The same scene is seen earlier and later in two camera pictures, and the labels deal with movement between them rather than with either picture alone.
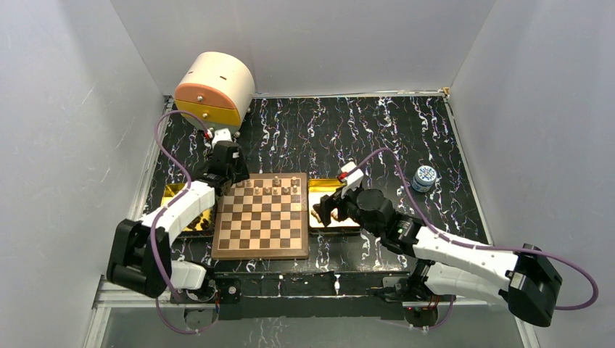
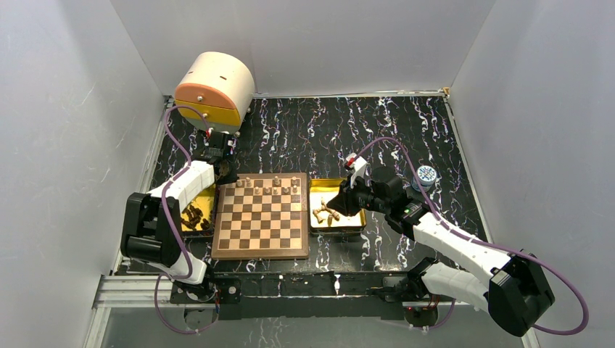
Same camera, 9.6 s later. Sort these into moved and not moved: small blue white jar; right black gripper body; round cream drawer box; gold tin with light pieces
Moved: right black gripper body
Not moved: small blue white jar; gold tin with light pieces; round cream drawer box
